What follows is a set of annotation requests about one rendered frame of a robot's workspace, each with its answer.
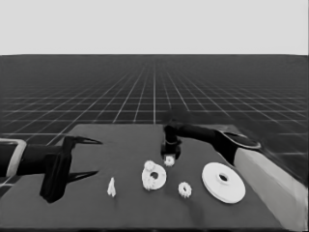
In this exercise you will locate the large thick white disc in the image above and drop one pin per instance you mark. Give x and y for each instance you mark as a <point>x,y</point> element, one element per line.
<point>213,181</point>

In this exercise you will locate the white round carrier with pins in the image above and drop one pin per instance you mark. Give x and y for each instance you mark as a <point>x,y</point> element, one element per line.
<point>161,181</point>

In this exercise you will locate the small white T-shaped piece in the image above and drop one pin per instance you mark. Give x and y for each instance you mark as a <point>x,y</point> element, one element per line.
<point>111,189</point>

